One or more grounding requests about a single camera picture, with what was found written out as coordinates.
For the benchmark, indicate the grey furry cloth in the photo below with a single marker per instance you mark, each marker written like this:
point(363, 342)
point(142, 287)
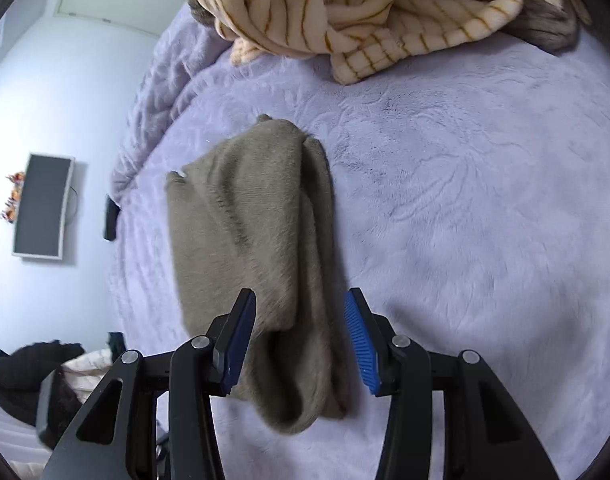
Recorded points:
point(545, 25)

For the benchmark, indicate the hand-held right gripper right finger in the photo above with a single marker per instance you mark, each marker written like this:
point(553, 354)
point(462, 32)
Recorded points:
point(357, 340)

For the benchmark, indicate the black bedside object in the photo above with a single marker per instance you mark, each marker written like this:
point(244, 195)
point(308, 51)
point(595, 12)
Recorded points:
point(109, 220)

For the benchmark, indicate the black clothes pile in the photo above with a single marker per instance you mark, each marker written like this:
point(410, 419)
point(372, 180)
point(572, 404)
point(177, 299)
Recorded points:
point(25, 370)

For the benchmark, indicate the cream striped fleece blanket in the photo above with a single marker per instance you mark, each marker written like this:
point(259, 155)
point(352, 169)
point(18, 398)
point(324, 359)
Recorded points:
point(360, 10)

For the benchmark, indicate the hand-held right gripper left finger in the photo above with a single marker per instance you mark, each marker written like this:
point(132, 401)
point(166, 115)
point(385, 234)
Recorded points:
point(237, 345)

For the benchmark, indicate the lavender plush blanket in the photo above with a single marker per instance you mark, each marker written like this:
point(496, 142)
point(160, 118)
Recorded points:
point(460, 185)

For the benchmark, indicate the orange flower decoration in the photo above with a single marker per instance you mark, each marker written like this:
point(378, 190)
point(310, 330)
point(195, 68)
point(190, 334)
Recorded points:
point(15, 195)

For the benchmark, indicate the wall-mounted flat screen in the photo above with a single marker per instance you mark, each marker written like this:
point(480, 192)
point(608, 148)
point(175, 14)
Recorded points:
point(42, 205)

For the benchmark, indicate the olive knit sweater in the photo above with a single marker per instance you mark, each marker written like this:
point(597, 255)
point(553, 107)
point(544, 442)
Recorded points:
point(245, 220)

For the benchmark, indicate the cream puffer jacket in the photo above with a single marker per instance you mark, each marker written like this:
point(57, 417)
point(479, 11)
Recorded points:
point(85, 365)

